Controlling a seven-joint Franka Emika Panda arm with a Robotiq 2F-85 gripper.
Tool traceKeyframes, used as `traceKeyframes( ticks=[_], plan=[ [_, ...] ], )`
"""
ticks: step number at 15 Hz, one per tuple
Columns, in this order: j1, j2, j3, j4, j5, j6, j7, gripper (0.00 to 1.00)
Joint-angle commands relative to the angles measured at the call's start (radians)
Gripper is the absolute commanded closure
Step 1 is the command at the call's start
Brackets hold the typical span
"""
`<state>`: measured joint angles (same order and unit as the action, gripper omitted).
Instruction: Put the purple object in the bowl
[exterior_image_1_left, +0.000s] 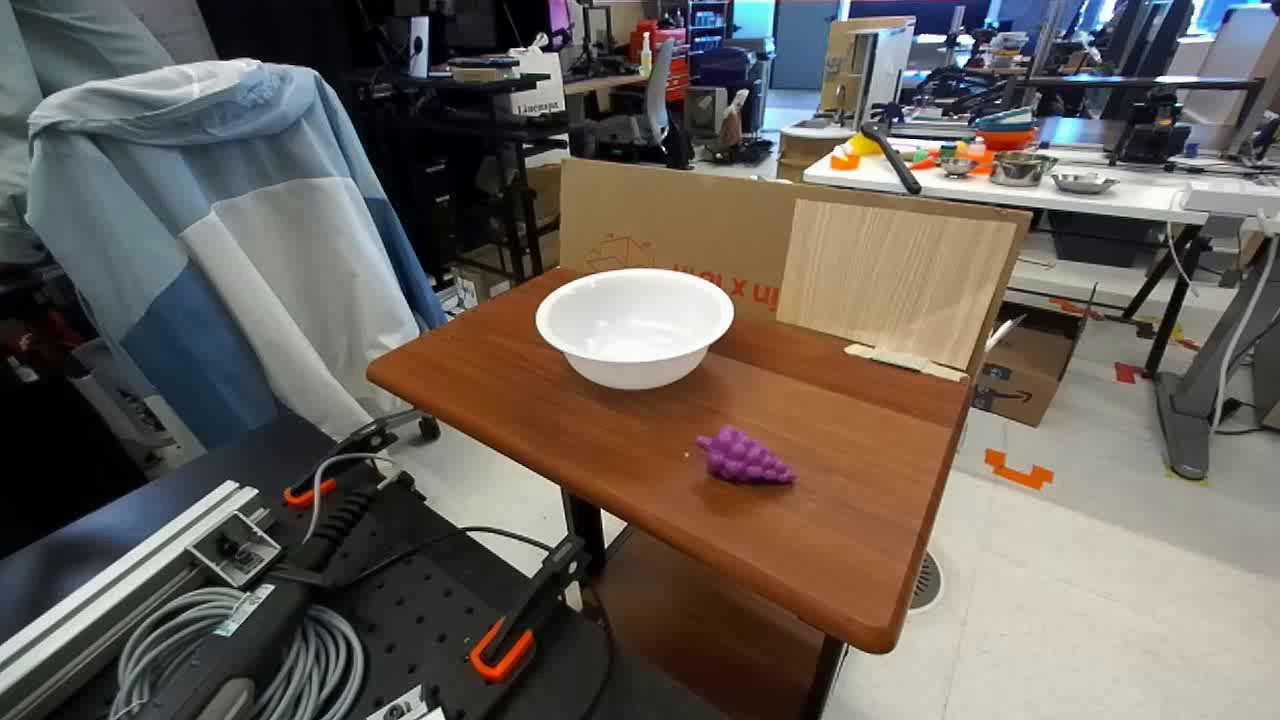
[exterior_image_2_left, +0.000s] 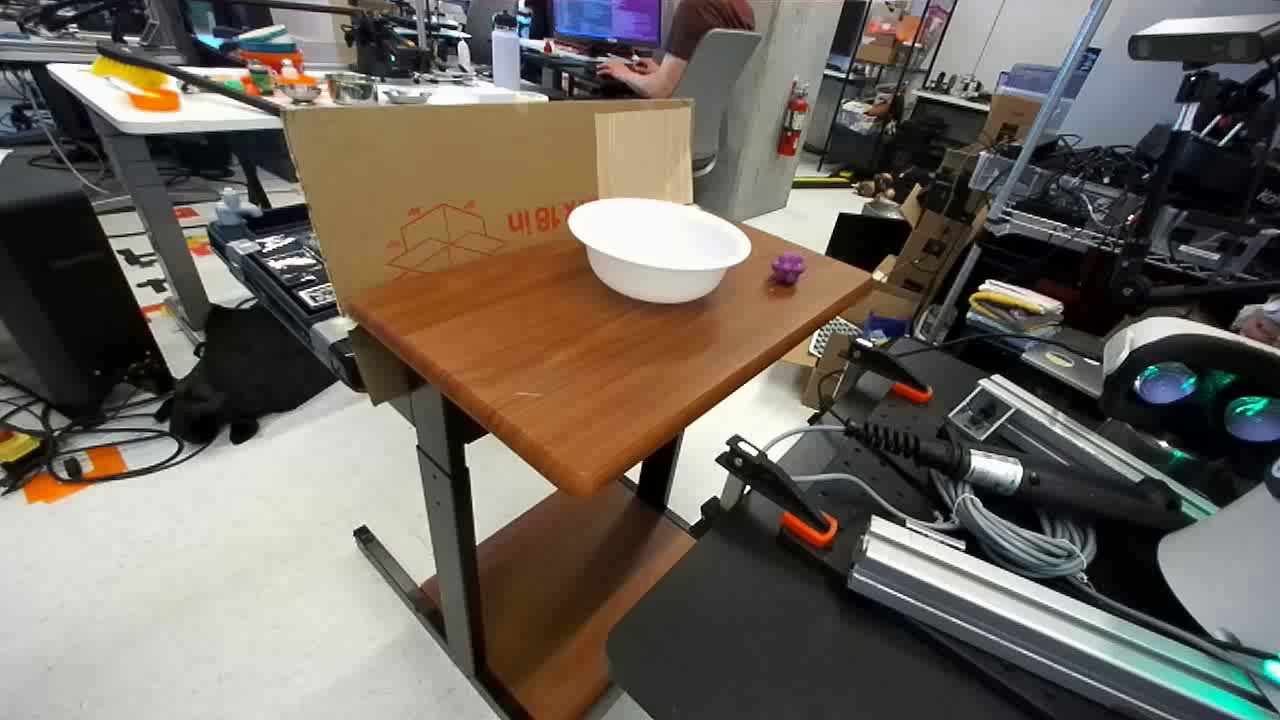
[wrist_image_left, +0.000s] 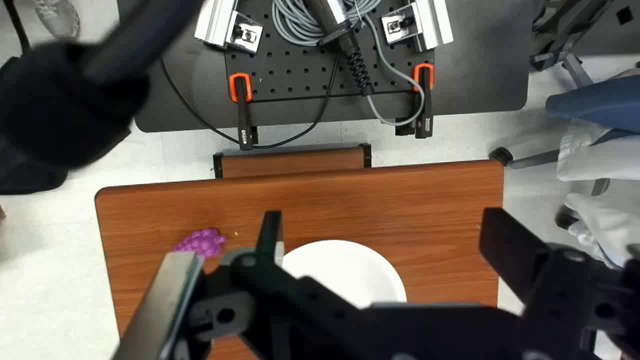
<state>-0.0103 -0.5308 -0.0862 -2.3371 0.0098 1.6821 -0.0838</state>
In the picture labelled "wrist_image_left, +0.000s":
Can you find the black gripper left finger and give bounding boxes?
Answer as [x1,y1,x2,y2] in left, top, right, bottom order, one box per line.
[256,210,284,264]

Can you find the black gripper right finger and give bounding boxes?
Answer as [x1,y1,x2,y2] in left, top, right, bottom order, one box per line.
[479,208,551,301]

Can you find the purple toy grape bunch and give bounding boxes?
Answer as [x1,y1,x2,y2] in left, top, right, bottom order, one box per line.
[175,227,226,259]

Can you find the white plastic bowl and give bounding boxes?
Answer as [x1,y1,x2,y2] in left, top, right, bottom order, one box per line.
[283,239,409,307]

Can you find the wooden side table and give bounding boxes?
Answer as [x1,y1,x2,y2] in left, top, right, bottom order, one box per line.
[96,162,504,323]

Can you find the blue white jacket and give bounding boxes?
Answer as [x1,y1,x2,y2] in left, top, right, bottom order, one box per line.
[547,73,640,267]

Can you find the orange black clamp left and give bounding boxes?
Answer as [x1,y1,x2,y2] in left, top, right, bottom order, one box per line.
[229,71,256,149]

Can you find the orange black clamp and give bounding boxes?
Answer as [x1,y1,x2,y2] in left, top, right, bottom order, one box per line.
[229,71,256,149]
[397,61,437,140]

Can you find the orange black clamp right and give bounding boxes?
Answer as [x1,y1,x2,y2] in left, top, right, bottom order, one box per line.
[397,61,437,140]

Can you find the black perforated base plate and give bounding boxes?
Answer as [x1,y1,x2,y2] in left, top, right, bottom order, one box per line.
[224,0,435,102]

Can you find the black thin cable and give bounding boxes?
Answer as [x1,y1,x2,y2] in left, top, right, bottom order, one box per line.
[158,38,349,152]

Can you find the coiled grey cable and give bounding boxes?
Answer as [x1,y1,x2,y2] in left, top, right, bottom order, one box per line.
[271,0,428,128]

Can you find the aluminium extrusion rail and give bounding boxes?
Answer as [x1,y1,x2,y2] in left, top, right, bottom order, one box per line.
[195,0,262,54]
[380,0,455,52]

